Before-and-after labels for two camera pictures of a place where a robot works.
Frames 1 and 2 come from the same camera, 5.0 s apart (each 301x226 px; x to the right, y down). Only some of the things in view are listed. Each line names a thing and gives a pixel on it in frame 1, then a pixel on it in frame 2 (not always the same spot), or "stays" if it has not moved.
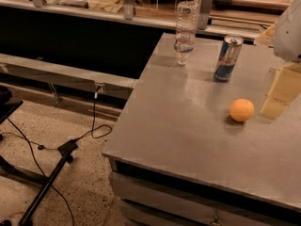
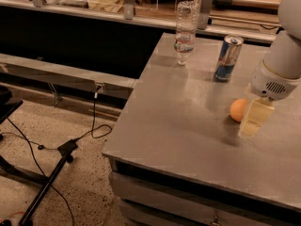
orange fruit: [242, 109] stays
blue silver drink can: [228, 58] stays
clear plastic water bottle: [186, 15] stays
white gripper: [289, 35] → [269, 85]
